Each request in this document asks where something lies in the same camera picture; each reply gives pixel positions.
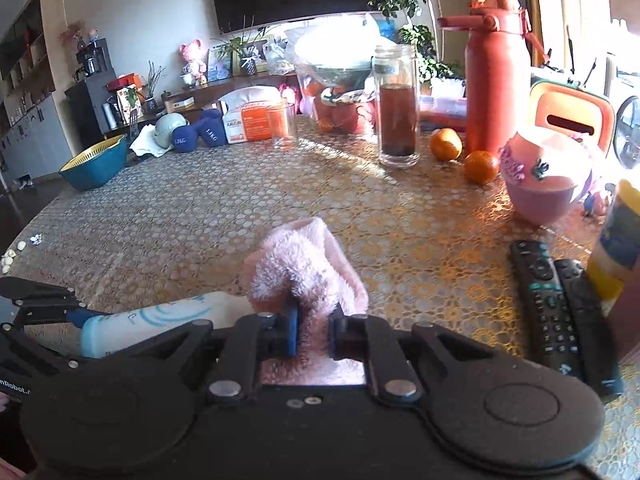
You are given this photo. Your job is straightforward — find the white blue yogurt bottle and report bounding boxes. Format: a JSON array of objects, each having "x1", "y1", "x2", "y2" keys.
[{"x1": 79, "y1": 292, "x2": 254, "y2": 359}]

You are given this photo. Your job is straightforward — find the pink fluffy towel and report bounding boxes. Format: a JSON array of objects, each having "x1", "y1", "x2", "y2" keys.
[{"x1": 244, "y1": 217, "x2": 369, "y2": 386}]

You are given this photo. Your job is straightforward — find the black remote control left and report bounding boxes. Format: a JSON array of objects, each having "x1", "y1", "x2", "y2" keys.
[{"x1": 510, "y1": 240, "x2": 584, "y2": 380}]

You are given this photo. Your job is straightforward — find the black remote control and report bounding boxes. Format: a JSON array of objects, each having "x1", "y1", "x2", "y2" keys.
[
  {"x1": 510, "y1": 240, "x2": 584, "y2": 380},
  {"x1": 553, "y1": 259, "x2": 624, "y2": 404}
]

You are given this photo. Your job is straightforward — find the teal yellow basket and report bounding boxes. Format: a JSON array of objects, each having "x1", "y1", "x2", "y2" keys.
[{"x1": 58, "y1": 134, "x2": 128, "y2": 191}]

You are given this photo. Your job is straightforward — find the blue dumbbell left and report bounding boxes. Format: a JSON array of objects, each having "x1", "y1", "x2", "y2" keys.
[{"x1": 171, "y1": 122, "x2": 201, "y2": 153}]

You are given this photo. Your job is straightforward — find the blue dumbbell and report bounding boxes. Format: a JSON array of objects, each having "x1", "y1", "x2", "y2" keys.
[
  {"x1": 171, "y1": 122, "x2": 201, "y2": 153},
  {"x1": 195, "y1": 108, "x2": 228, "y2": 148}
]

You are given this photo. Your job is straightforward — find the orange near thermos right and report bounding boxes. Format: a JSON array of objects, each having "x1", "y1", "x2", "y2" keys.
[{"x1": 463, "y1": 151, "x2": 499, "y2": 186}]

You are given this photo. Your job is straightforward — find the orange thermos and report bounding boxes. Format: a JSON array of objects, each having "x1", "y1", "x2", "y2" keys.
[
  {"x1": 428, "y1": 128, "x2": 463, "y2": 162},
  {"x1": 463, "y1": 151, "x2": 499, "y2": 186}
]

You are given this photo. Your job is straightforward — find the blue dumbbell right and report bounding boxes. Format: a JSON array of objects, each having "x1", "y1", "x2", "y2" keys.
[{"x1": 195, "y1": 108, "x2": 228, "y2": 148}]

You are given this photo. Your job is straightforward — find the orange near thermos left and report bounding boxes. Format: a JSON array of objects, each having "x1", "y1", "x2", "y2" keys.
[{"x1": 428, "y1": 128, "x2": 463, "y2": 162}]

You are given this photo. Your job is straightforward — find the empty drinking glass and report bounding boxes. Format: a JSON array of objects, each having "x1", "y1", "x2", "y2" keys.
[{"x1": 267, "y1": 102, "x2": 298, "y2": 151}]

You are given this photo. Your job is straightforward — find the orange white tissue box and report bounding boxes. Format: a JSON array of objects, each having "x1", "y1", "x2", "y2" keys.
[{"x1": 218, "y1": 86, "x2": 281, "y2": 144}]

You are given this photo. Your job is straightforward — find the pale green round object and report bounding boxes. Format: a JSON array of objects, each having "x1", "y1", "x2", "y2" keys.
[{"x1": 152, "y1": 113, "x2": 189, "y2": 148}]

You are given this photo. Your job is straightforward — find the pink Barbie bowl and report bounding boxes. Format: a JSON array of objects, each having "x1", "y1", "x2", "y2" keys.
[{"x1": 499, "y1": 126, "x2": 600, "y2": 226}]

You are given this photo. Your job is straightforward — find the black remote control right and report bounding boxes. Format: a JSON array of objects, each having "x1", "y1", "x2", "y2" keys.
[{"x1": 553, "y1": 259, "x2": 624, "y2": 404}]

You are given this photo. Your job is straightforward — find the pink bear figurine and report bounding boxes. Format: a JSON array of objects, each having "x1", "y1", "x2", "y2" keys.
[{"x1": 179, "y1": 39, "x2": 207, "y2": 87}]

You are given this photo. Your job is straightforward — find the glass tea bottle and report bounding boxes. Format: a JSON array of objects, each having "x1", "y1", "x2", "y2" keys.
[{"x1": 372, "y1": 42, "x2": 420, "y2": 169}]

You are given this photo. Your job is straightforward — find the yellow lid white jar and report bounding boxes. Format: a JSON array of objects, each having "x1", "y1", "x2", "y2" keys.
[{"x1": 586, "y1": 179, "x2": 640, "y2": 314}]

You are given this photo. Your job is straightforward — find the plastic bag of fruit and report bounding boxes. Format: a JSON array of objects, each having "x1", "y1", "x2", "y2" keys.
[{"x1": 285, "y1": 13, "x2": 384, "y2": 138}]

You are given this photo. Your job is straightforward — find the black cabinet appliance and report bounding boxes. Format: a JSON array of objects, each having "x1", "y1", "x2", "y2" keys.
[{"x1": 65, "y1": 39, "x2": 116, "y2": 150}]

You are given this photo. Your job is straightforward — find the red thermos bottle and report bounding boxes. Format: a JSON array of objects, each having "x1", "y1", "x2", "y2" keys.
[{"x1": 437, "y1": 0, "x2": 544, "y2": 155}]

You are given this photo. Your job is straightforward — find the green potted tree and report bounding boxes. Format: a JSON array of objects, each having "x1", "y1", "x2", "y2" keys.
[{"x1": 369, "y1": 0, "x2": 463, "y2": 84}]

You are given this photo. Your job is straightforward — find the orange handled case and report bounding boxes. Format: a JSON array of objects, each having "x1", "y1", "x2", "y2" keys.
[{"x1": 529, "y1": 76, "x2": 616, "y2": 155}]

